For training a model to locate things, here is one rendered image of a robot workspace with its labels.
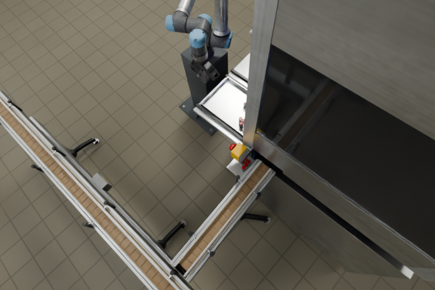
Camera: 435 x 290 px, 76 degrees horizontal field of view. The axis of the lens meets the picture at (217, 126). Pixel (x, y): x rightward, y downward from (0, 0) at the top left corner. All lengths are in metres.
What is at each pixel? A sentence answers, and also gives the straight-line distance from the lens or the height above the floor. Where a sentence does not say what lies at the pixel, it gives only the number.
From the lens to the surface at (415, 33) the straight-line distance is 0.61.
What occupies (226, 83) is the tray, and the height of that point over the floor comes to 0.88.
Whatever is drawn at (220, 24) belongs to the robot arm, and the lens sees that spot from 1.84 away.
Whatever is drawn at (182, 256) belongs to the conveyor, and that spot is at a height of 0.97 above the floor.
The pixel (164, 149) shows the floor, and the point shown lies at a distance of 2.63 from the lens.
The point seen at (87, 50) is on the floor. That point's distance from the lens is 3.57.
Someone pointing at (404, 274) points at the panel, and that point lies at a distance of 1.71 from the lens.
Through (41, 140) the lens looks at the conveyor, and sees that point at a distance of 1.94.
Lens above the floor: 2.39
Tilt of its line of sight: 64 degrees down
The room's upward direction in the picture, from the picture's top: 6 degrees counter-clockwise
